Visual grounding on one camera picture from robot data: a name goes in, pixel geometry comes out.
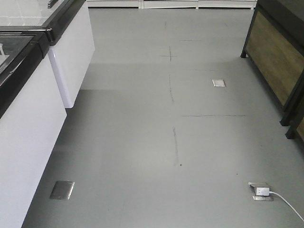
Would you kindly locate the white chest freezer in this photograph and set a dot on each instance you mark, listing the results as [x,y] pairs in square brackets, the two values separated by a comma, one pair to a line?
[31,117]
[67,26]

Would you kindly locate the far steel floor socket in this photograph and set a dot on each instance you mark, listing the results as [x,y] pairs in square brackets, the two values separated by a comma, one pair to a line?
[218,82]

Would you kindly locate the far wooden produce stand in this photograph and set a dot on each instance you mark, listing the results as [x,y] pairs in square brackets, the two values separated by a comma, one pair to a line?
[275,44]

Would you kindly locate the steel floor socket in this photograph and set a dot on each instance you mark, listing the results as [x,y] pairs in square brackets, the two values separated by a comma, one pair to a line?
[62,190]
[218,82]

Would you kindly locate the near wooden produce stand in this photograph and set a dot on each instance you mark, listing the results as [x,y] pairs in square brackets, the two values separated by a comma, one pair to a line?
[296,130]

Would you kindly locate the white shelf base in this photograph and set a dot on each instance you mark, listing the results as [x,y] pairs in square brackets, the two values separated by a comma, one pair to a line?
[173,4]

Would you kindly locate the left steel floor socket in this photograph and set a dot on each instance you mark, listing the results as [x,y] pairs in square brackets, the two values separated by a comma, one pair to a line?
[62,190]

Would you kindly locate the wooden produce stand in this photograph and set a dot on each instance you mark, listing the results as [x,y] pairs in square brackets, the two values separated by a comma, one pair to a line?
[275,44]
[296,130]

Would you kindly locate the far white chest freezer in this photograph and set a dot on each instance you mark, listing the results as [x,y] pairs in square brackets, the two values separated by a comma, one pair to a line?
[67,26]

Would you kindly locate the near white chest freezer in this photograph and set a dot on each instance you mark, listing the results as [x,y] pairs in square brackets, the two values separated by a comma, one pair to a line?
[31,117]

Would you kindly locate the white power adapter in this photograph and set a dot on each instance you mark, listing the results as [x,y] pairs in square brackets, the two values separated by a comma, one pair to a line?
[262,191]

